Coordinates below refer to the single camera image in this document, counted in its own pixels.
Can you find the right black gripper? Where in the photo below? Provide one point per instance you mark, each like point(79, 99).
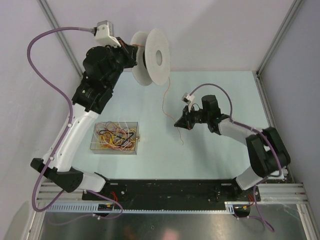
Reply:
point(183, 122)

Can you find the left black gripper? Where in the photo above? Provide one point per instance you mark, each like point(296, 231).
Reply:
point(129, 51)

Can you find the grey perforated cable spool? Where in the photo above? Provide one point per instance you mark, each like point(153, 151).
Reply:
point(153, 58)

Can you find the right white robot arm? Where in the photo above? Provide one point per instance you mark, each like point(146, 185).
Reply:
point(266, 150)

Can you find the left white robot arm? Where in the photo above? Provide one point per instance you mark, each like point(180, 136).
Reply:
point(103, 66)

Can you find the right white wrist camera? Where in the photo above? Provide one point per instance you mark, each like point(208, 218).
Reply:
point(189, 99)

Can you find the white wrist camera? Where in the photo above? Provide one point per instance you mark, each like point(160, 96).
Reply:
point(189, 99)
point(105, 34)

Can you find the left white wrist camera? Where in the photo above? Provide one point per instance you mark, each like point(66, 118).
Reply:
point(105, 34)

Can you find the clear plastic cable box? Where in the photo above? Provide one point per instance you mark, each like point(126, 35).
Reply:
point(115, 138)

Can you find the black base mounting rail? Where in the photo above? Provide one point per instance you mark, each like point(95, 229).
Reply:
point(164, 193)

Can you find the left aluminium frame post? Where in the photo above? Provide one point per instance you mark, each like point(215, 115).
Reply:
point(50, 17)

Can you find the aluminium frame post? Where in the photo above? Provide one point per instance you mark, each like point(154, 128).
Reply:
point(280, 34)
point(50, 17)

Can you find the white slotted cable duct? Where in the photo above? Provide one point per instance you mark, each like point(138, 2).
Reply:
point(106, 208)

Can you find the right aluminium frame post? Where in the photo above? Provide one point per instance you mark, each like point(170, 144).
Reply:
point(280, 34)

